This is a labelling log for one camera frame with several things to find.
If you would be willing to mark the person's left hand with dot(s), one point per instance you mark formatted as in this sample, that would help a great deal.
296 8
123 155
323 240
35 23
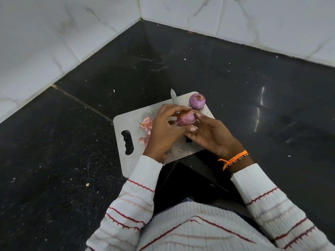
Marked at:
165 135

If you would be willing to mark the person's right hand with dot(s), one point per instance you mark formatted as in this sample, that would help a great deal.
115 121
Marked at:
217 138

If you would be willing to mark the onion peel piece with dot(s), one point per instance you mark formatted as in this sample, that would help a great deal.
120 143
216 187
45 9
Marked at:
167 154
144 140
146 124

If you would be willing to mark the purple onion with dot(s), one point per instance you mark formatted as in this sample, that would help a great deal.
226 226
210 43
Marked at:
197 101
186 118

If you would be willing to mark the person's left forearm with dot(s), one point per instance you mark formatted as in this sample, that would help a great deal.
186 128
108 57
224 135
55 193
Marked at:
130 206

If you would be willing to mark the person's right forearm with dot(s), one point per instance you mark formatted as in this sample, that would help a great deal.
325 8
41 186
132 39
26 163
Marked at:
280 206

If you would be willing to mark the orange thread wristband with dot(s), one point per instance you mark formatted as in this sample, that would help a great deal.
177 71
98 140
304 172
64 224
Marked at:
234 157

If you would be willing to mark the steel cutting board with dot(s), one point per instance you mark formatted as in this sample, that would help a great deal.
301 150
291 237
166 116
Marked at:
130 120

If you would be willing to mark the white red striped sweater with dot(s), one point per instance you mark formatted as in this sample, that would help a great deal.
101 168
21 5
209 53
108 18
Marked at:
196 222

